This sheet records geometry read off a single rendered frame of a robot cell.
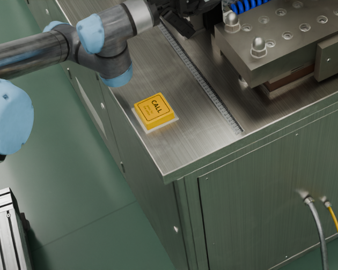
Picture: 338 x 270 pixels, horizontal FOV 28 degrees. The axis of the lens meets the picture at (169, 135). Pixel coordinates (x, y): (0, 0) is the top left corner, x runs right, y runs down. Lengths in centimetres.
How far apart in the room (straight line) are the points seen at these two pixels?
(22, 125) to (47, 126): 156
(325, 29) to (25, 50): 64
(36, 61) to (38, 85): 147
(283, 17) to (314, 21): 7
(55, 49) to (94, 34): 12
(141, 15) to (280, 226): 82
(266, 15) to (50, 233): 128
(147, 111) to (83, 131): 120
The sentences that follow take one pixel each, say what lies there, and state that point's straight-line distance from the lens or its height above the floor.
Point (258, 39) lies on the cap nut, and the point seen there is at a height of 107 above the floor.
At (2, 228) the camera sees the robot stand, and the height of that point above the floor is 23.
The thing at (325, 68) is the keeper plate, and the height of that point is 95.
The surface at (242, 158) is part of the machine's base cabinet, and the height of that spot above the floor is 82.
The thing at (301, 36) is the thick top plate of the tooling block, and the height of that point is 103.
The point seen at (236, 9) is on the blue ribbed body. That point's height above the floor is 104.
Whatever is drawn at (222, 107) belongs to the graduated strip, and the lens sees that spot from 154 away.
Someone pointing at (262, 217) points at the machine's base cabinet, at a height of 49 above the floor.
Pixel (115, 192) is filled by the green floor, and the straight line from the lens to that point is 251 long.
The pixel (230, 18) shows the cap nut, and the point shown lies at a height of 107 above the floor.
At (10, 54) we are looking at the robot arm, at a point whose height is 115.
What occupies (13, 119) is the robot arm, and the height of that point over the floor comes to 123.
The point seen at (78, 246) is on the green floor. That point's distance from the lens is 243.
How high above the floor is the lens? 210
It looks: 53 degrees down
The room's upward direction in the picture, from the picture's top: 10 degrees counter-clockwise
